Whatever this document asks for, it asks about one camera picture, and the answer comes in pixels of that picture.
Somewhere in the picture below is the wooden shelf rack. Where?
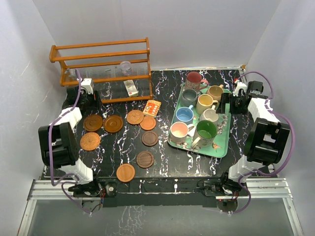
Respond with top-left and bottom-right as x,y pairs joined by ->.
49,37 -> 153,104

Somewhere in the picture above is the tan brown mug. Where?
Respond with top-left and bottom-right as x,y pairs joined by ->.
206,85 -> 224,102

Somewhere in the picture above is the blue mug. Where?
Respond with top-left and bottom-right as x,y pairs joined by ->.
175,105 -> 194,124

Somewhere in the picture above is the orange patterned card pack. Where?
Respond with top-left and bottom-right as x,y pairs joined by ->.
143,100 -> 161,118

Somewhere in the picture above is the dark walnut coaster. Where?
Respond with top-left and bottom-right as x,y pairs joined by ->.
141,131 -> 158,147
136,151 -> 155,169

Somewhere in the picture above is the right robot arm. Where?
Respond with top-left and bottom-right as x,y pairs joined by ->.
216,79 -> 290,195

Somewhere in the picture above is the maroon mug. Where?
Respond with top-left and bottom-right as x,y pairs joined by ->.
184,71 -> 209,92

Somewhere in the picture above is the grey mug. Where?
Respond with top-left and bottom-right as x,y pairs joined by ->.
180,89 -> 202,107

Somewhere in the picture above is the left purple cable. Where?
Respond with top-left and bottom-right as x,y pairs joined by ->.
49,68 -> 99,217

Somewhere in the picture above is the green mug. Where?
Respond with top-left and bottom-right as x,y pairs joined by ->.
190,120 -> 218,148

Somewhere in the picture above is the orange wooden coaster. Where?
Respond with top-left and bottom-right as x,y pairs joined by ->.
116,164 -> 135,182
140,116 -> 156,131

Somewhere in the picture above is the woven rattan coaster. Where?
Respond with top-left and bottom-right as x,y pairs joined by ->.
80,132 -> 100,151
126,110 -> 144,125

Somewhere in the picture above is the yellow mug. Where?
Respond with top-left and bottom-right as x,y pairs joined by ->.
196,94 -> 219,115

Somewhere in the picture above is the clear plastic cup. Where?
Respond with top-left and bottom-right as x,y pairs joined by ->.
120,61 -> 132,76

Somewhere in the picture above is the green floral tray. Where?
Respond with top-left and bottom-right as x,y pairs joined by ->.
167,84 -> 231,158

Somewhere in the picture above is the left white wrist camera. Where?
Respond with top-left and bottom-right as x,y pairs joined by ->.
81,78 -> 94,95

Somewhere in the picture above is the black front base frame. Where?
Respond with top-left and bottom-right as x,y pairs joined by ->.
67,176 -> 249,209

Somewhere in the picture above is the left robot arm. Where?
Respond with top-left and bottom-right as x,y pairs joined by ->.
38,86 -> 102,196

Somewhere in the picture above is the purple cable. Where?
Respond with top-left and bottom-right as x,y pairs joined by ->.
204,71 -> 295,214
49,68 -> 99,217

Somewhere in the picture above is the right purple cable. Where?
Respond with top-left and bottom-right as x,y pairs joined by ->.
204,71 -> 295,214

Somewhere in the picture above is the pink mug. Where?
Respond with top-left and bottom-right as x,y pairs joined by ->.
169,121 -> 195,144

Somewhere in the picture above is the white beige mug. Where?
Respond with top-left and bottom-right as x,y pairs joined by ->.
199,109 -> 219,125

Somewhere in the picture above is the white green small box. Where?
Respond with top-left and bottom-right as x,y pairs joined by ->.
124,80 -> 138,97

